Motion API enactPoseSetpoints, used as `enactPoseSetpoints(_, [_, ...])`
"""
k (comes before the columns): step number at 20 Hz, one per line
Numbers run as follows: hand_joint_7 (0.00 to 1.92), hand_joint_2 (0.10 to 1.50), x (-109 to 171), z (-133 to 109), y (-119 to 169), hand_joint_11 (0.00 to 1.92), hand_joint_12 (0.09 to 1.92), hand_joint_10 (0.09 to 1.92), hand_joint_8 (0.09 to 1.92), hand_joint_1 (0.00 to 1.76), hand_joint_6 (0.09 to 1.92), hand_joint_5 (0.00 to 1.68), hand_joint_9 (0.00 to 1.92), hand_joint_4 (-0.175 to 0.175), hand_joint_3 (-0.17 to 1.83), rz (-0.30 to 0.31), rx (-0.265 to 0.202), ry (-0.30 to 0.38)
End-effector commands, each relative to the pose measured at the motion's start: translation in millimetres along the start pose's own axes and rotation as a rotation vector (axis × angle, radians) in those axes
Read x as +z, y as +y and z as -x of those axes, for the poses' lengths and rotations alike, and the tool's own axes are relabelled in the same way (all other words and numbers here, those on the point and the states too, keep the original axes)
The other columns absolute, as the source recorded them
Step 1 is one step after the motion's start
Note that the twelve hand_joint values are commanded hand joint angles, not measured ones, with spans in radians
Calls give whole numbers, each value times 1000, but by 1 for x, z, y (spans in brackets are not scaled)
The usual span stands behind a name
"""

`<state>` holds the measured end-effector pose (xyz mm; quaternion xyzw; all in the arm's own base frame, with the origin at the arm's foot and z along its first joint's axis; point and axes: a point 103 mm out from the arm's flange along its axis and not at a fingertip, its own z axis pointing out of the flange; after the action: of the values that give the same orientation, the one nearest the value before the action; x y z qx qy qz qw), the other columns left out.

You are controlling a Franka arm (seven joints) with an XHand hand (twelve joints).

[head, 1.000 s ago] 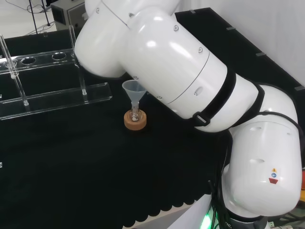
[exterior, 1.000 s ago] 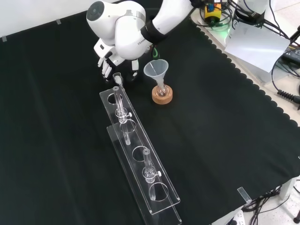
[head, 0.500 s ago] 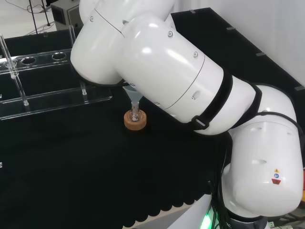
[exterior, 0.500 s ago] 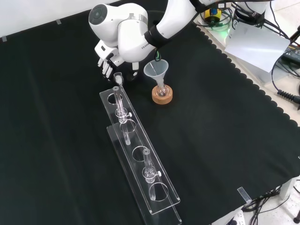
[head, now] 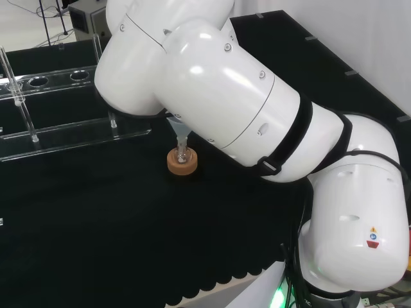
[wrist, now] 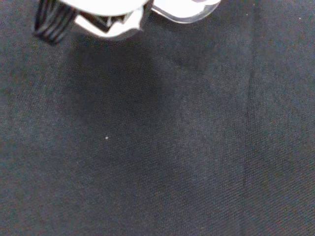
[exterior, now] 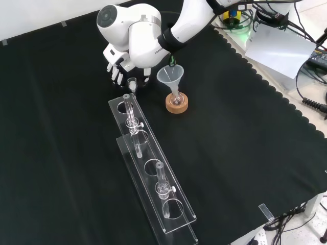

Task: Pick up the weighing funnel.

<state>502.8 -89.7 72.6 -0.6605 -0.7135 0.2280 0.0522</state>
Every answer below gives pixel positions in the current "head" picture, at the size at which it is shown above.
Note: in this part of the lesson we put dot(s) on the clear plastic funnel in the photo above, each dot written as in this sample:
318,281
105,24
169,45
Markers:
180,131

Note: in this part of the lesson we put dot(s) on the round-bottom glass flask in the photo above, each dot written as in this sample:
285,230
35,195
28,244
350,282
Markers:
182,157

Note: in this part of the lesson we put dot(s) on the clear acrylic funnel stand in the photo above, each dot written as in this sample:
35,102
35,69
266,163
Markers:
64,138

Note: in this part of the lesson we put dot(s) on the black cloth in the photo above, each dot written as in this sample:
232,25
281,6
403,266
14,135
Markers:
96,224

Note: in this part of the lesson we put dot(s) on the grey metal box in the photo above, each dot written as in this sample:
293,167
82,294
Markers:
96,22

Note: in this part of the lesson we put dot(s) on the black tripod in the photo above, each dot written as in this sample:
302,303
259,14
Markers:
65,19

